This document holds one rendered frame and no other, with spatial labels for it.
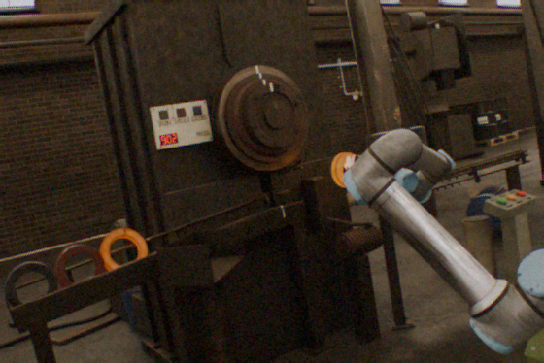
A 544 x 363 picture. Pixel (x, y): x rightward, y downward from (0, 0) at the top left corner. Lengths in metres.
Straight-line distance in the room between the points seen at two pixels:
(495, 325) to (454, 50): 8.99
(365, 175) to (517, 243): 0.93
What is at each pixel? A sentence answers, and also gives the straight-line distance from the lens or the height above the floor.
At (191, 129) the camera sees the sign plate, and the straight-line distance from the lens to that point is 2.26.
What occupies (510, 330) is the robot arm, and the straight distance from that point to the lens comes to 1.64.
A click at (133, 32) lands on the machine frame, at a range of 2.28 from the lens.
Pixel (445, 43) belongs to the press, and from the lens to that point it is 10.25.
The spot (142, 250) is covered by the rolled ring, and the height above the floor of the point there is 0.68.
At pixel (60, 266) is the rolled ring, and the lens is 1.99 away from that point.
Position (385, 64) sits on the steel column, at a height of 1.67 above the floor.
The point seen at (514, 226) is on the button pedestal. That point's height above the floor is 0.49.
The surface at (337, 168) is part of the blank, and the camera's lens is 2.25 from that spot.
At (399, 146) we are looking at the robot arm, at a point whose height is 0.93.
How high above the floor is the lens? 1.02
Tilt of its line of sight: 4 degrees down
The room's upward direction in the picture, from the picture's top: 10 degrees counter-clockwise
